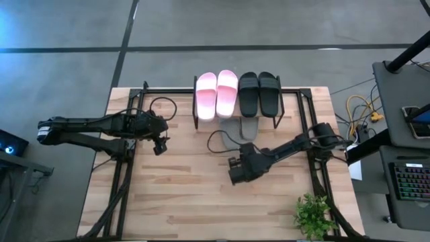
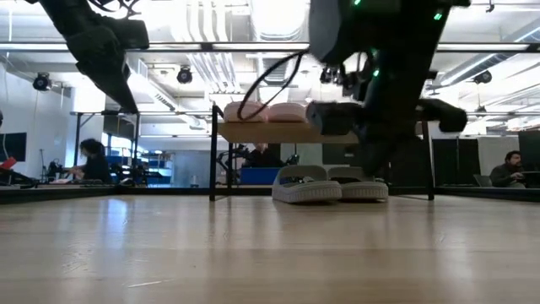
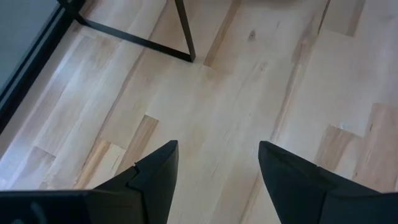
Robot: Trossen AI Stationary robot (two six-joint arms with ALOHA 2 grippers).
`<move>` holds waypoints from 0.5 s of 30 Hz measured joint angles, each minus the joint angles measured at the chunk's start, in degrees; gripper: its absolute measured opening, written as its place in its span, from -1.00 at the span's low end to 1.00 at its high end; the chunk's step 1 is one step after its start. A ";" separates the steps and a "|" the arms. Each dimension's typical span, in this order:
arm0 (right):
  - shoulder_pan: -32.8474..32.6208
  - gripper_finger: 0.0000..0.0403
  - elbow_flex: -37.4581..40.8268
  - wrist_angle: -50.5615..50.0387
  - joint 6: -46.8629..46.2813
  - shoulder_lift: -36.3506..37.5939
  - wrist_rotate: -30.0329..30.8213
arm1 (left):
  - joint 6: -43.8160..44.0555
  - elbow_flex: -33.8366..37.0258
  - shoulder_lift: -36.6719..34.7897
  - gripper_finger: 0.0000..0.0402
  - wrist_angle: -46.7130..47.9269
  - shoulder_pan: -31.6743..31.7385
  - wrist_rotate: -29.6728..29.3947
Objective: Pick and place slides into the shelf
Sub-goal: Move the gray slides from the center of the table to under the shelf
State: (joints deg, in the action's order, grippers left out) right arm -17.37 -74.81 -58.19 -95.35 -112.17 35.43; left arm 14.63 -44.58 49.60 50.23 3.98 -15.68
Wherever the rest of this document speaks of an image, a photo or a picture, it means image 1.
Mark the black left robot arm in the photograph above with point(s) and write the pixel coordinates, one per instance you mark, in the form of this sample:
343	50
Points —
84	123

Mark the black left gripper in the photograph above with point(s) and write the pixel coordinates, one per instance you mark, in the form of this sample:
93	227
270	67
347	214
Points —
151	124

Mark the grey slide sandal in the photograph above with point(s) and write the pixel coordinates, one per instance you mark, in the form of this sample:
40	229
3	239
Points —
250	129
230	134

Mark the black slide sandal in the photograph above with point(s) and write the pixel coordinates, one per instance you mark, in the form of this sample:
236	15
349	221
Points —
248	94
268	94

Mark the black beam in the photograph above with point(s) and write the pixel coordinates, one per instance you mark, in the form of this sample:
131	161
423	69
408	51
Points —
366	148

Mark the black device with blue light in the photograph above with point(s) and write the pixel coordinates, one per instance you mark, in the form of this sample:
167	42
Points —
10	142

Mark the white paper sheet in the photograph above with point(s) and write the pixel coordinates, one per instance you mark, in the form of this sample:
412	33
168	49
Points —
355	168

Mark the black round pole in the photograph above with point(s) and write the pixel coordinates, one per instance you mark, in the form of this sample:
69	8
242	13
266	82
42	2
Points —
406	53

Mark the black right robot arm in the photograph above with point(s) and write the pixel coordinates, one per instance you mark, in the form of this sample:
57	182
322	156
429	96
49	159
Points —
292	146

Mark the smartphone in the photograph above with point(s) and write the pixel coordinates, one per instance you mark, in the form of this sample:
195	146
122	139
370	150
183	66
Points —
416	124

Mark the small green plant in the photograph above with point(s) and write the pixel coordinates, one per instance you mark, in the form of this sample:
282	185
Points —
312	216

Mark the black metal table frame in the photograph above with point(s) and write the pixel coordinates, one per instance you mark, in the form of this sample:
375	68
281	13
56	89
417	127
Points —
161	91

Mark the black power strip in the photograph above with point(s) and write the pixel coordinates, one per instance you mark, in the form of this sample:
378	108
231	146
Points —
362	132

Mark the black-framed wooden shoe shelf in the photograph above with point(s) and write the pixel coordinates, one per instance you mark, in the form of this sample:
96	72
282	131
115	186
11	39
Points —
194	104

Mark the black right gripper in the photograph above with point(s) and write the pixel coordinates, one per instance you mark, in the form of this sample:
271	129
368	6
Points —
252	164

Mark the backlit black keyboard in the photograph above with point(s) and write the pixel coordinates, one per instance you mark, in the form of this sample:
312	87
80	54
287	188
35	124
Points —
413	183

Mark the pink slide sandal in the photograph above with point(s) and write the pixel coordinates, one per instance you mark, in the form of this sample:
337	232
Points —
226	94
205	97

